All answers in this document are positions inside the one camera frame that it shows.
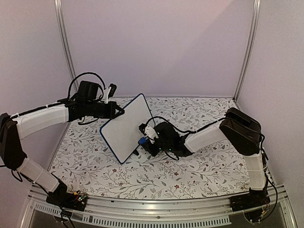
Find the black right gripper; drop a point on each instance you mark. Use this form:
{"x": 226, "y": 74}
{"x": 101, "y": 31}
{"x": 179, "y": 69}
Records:
{"x": 153, "y": 152}

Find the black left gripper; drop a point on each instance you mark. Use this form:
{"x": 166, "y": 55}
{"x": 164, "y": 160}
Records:
{"x": 112, "y": 105}

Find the small blue-framed whiteboard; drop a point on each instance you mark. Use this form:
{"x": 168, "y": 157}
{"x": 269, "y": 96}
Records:
{"x": 121, "y": 134}

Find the blue whiteboard eraser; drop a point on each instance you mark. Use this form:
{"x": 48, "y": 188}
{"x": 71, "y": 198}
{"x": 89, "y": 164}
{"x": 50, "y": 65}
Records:
{"x": 142, "y": 141}

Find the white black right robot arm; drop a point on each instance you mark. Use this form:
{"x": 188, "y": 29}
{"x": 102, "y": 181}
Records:
{"x": 242, "y": 131}

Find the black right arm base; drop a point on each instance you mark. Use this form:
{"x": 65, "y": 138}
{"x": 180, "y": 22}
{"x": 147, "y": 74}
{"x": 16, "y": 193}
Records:
{"x": 256, "y": 201}

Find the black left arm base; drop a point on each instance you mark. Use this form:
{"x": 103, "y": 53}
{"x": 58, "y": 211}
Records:
{"x": 61, "y": 198}

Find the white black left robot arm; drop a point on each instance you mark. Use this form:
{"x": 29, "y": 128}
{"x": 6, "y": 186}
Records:
{"x": 28, "y": 130}

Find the floral patterned tablecloth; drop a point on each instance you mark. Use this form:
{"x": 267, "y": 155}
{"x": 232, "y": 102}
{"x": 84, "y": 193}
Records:
{"x": 84, "y": 162}

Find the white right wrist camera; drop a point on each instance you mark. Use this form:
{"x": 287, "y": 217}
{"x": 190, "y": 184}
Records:
{"x": 148, "y": 132}

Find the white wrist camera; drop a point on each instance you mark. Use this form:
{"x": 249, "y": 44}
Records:
{"x": 109, "y": 92}
{"x": 148, "y": 132}

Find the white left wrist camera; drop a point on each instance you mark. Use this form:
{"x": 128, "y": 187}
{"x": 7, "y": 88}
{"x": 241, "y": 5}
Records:
{"x": 109, "y": 92}

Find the aluminium front rail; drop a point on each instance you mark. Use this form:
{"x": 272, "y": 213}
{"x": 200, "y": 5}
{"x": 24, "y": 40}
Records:
{"x": 102, "y": 212}

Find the left aluminium frame post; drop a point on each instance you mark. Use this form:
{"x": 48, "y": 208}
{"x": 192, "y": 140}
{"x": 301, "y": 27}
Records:
{"x": 65, "y": 44}

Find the aluminium frame post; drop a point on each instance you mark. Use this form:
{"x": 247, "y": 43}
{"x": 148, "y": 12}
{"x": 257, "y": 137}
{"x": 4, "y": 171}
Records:
{"x": 249, "y": 48}
{"x": 65, "y": 44}

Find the right aluminium frame post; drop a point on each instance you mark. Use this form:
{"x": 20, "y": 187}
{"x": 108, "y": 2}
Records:
{"x": 249, "y": 48}

